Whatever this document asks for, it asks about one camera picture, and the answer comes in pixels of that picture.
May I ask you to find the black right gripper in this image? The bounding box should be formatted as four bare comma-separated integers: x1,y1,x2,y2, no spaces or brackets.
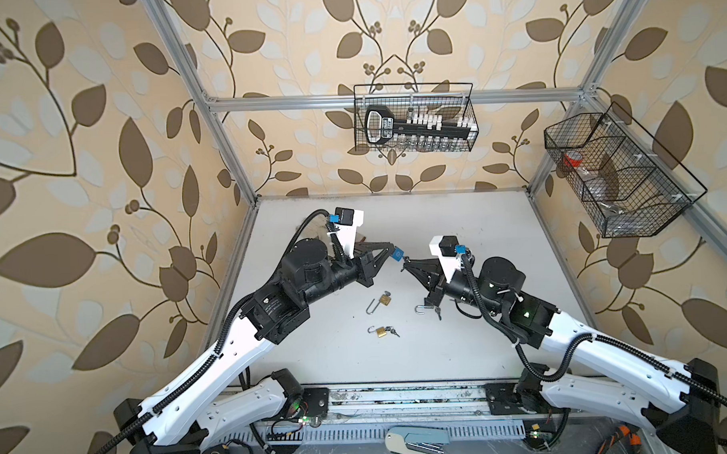
405,254,501,322

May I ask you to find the black padlock with keys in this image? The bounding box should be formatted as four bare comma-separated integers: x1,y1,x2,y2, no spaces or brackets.
415,305,442,320

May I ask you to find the brass padlock long shackle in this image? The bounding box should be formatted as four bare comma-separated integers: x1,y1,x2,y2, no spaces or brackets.
366,291,392,315

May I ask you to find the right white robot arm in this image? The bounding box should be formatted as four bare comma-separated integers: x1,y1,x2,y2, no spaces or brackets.
403,254,727,454

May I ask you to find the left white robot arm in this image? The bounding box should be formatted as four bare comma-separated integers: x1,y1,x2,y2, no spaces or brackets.
93,238,395,454

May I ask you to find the brass padlock with keys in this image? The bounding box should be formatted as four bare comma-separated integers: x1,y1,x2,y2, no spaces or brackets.
367,325,401,338

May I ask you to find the black socket set holder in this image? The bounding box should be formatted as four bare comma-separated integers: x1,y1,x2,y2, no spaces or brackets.
359,104,479,147

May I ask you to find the grey blue tool on floor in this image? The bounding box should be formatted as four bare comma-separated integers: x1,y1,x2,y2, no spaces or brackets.
384,426,450,454

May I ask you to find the red capped item in basket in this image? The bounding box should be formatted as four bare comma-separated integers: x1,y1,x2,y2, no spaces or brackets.
563,150,583,170

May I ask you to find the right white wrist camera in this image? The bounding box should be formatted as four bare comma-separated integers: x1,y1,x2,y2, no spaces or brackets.
429,235,467,282

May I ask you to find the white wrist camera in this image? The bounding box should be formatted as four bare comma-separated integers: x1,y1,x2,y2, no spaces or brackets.
429,235,467,282
328,207,365,259

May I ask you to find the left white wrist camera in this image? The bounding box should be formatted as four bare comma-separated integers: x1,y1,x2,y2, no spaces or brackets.
328,207,365,259

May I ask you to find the black wire basket back wall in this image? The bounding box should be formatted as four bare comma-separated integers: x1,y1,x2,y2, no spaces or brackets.
352,81,480,154

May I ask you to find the black wire basket wall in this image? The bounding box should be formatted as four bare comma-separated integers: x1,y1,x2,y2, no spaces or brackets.
544,102,708,238
352,81,480,154

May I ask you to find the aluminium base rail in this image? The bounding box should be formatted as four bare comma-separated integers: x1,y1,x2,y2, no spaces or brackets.
236,373,594,452

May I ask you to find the black wire basket right wall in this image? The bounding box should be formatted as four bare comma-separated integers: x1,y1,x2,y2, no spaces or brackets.
544,102,708,238

